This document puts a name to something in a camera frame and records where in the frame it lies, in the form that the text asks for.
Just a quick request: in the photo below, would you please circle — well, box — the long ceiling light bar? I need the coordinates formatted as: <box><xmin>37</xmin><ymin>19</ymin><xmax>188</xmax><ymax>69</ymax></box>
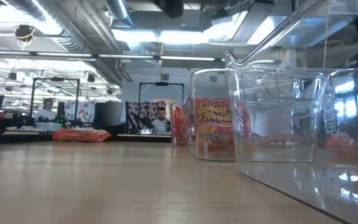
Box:
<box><xmin>0</xmin><ymin>49</ymin><xmax>226</xmax><ymax>62</ymax></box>

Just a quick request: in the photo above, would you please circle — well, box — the black ceiling cable reel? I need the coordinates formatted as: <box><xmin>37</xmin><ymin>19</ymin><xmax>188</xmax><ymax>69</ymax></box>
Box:
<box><xmin>13</xmin><ymin>24</ymin><xmax>37</xmax><ymax>44</ymax></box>

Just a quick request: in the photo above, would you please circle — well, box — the clear plastic tub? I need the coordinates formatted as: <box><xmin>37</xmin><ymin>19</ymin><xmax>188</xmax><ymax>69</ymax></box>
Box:
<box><xmin>35</xmin><ymin>121</ymin><xmax>63</xmax><ymax>132</ymax></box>

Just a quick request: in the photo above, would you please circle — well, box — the white patterned backdrop cloth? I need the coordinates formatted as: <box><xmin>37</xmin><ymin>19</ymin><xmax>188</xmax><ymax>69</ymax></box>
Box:
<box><xmin>63</xmin><ymin>100</ymin><xmax>96</xmax><ymax>123</ymax></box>

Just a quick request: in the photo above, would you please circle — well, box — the black station frame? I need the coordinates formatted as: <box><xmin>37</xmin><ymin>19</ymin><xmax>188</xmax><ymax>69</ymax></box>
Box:
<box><xmin>138</xmin><ymin>82</ymin><xmax>185</xmax><ymax>134</ymax></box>
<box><xmin>29</xmin><ymin>77</ymin><xmax>80</xmax><ymax>129</ymax></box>

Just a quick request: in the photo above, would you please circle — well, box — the orange saucy noodles packet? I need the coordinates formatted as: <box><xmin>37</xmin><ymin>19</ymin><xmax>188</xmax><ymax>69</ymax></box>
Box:
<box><xmin>196</xmin><ymin>98</ymin><xmax>234</xmax><ymax>147</ymax></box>
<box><xmin>325</xmin><ymin>134</ymin><xmax>354</xmax><ymax>151</ymax></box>
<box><xmin>53</xmin><ymin>128</ymin><xmax>112</xmax><ymax>143</ymax></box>

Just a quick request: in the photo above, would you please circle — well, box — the person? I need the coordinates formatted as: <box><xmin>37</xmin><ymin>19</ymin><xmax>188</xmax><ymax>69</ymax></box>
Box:
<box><xmin>34</xmin><ymin>98</ymin><xmax>58</xmax><ymax>123</ymax></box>
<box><xmin>152</xmin><ymin>106</ymin><xmax>172</xmax><ymax>135</ymax></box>

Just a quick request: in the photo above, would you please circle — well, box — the dark grey partition panel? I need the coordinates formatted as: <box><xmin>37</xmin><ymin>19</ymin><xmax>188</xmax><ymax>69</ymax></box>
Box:
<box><xmin>93</xmin><ymin>101</ymin><xmax>124</xmax><ymax>134</ymax></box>

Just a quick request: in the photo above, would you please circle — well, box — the dark patterned backdrop cloth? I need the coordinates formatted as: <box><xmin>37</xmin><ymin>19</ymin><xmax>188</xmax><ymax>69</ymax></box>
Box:
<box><xmin>126</xmin><ymin>100</ymin><xmax>167</xmax><ymax>135</ymax></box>

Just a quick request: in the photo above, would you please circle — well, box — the silver ventilation duct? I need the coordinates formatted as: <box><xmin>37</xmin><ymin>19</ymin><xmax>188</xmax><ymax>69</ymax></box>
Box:
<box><xmin>4</xmin><ymin>0</ymin><xmax>124</xmax><ymax>85</ymax></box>

